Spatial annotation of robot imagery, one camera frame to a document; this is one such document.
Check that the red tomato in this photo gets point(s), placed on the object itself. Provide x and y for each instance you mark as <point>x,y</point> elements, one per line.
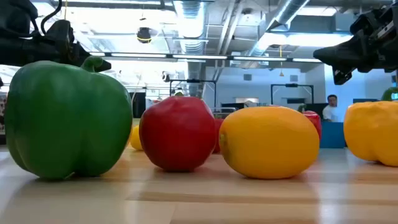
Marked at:
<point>177,133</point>

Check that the dark wall monitor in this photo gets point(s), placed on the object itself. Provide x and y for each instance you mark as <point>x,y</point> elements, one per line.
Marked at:
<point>365,100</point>

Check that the ribbed silver ventilation duct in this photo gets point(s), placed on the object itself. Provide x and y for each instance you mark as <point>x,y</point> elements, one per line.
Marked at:
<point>190,18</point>

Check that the long white light strip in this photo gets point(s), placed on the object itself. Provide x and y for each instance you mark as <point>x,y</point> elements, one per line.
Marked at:
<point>199,57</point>

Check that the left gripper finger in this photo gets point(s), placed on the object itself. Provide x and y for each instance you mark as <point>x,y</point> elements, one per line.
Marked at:
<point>106,66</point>

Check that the large orange-yellow lemon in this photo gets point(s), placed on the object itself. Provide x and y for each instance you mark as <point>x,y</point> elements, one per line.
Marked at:
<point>269,143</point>

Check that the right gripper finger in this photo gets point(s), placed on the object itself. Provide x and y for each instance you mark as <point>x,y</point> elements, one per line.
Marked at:
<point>342,76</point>
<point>335,56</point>

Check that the green bell pepper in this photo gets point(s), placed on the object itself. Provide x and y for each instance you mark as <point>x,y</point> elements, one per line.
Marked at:
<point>68,118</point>

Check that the black ceiling dome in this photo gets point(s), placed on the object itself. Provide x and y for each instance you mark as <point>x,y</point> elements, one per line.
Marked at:
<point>144,35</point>

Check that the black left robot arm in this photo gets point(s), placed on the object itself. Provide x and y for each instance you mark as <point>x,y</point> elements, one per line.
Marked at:
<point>15,15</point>

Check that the smooth silver ventilation duct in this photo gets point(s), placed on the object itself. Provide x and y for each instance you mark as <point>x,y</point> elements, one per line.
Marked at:
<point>286,12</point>

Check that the floral cloth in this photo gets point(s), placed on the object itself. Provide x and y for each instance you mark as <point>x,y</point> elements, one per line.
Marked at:
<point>2,109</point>

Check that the black partition panel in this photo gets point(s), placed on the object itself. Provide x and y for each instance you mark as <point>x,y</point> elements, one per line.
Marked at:
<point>315,106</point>

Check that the black camera rig frame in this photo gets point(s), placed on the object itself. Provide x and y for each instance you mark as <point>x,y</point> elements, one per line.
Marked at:
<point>292,85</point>

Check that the black monitor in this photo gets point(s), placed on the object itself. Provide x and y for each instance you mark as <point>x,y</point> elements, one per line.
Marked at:
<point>139,104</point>

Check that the yellow bell pepper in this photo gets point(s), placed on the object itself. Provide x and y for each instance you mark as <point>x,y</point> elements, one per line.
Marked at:
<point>373,133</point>

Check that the red bell pepper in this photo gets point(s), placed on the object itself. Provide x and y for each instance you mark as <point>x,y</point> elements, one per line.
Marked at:
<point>314,121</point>

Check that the blue bin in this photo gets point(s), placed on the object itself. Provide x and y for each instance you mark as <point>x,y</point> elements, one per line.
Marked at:
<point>332,135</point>

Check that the small yellow lemon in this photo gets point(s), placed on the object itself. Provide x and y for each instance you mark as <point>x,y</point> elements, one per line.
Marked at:
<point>136,140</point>

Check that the person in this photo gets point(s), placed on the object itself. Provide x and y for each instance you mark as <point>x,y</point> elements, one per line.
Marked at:
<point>330,110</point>

